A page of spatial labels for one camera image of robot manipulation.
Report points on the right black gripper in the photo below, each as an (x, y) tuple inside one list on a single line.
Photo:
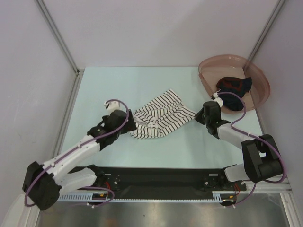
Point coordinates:
[(198, 116)]

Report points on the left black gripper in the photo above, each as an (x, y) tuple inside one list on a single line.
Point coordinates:
[(130, 126)]

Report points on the black white striped tank top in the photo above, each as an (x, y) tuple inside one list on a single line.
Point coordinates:
[(161, 116)]

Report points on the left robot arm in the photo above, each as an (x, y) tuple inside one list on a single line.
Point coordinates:
[(45, 183)]

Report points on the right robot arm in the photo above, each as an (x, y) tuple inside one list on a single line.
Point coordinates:
[(261, 158)]

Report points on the dark navy red tank top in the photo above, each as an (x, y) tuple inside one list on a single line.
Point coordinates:
[(231, 89)]

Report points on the brown translucent plastic basin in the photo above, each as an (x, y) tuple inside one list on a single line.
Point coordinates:
[(213, 69)]

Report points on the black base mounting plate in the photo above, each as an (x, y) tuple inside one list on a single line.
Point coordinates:
[(165, 183)]

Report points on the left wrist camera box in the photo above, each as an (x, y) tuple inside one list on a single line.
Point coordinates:
[(112, 106)]

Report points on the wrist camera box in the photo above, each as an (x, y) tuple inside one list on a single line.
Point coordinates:
[(112, 106), (217, 99)]

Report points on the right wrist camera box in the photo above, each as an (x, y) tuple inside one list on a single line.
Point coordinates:
[(217, 99)]

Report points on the left aluminium frame post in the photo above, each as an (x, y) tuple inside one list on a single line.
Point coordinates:
[(57, 34)]

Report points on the aluminium frame post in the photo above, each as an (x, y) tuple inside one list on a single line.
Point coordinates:
[(57, 34), (268, 25)]

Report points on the left slotted cable duct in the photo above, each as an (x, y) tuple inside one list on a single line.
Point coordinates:
[(86, 197)]

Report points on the slotted cable duct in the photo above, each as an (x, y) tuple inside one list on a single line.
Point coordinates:
[(226, 196), (86, 197)]

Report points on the right slotted cable duct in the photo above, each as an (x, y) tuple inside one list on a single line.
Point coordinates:
[(226, 196)]

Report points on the right aluminium frame post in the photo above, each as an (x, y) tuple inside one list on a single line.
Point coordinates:
[(268, 25)]

